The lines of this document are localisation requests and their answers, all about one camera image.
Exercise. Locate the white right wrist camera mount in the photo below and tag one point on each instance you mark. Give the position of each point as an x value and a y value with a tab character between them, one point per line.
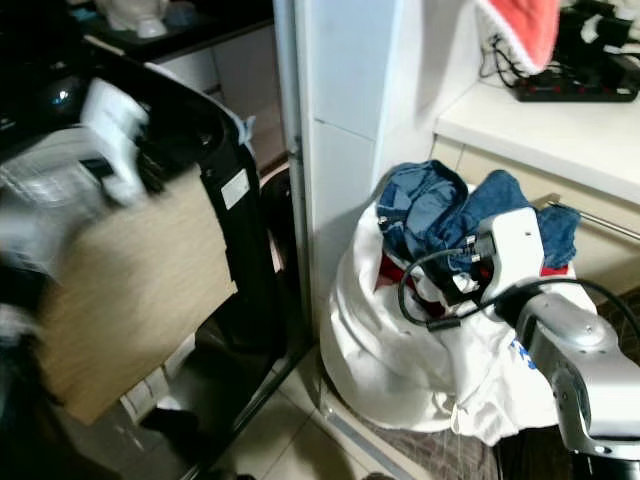
518	250

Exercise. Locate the red garment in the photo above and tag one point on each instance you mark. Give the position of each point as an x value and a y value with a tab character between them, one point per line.
390	272

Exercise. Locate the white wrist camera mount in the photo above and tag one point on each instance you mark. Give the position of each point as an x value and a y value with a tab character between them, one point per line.
115	125
518	250

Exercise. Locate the wooden cabinet with dark top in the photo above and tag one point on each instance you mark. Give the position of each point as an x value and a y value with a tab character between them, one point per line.
240	60

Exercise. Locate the beige woven cloth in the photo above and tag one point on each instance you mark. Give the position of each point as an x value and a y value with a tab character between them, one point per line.
140	300

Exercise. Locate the black power strip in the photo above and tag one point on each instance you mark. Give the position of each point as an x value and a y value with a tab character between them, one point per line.
580	90

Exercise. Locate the white ceramic figure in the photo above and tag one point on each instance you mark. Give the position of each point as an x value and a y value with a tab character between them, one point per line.
138	14

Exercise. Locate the black top-loading washing machine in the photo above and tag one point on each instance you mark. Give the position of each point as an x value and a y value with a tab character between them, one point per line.
250	260

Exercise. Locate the blue denim jeans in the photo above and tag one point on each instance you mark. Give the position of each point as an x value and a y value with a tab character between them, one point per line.
430	215

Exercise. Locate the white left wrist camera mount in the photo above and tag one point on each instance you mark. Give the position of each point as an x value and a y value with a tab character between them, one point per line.
115	125

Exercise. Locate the white laundry bag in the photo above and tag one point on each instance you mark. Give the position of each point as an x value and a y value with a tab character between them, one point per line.
390	360

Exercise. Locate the red hanging towel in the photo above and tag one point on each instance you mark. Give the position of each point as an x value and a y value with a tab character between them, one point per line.
525	30

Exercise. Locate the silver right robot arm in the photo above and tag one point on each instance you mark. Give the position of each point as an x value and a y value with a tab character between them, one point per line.
575	365

